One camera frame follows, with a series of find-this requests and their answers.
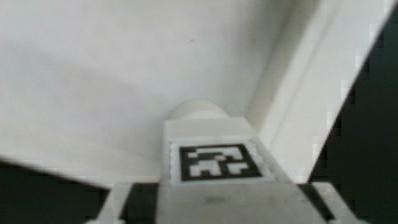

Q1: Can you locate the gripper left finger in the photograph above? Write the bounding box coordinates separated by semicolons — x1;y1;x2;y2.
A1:
88;183;159;224

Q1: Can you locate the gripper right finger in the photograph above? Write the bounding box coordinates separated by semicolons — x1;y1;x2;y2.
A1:
299;182;372;224

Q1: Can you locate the white table leg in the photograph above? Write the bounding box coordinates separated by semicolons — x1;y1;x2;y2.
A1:
155;100;326;224

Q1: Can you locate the white square tabletop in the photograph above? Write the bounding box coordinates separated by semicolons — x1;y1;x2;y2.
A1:
0;0;398;187

